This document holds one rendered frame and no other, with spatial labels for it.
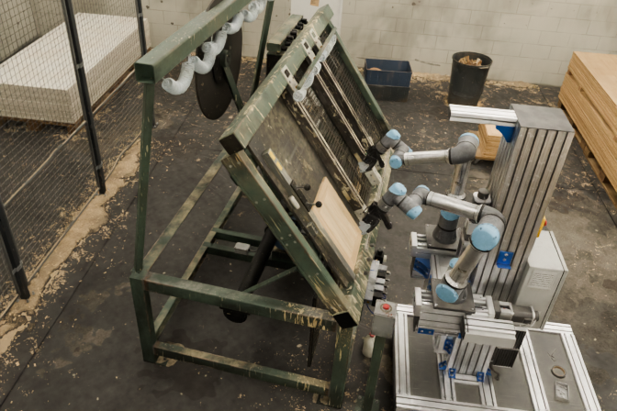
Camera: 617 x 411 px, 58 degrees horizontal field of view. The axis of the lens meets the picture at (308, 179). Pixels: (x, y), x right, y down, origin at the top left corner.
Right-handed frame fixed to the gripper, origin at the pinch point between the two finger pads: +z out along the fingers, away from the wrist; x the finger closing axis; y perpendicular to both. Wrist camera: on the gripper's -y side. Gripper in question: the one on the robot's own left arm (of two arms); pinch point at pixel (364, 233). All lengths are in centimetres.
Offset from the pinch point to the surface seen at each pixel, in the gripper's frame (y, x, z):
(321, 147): 32, -69, 7
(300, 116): 53, -71, -3
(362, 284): -27, -14, 43
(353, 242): -16, -41, 38
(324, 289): 0.0, 12.2, 36.9
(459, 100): -157, -449, 53
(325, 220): 12.0, -28.1, 25.4
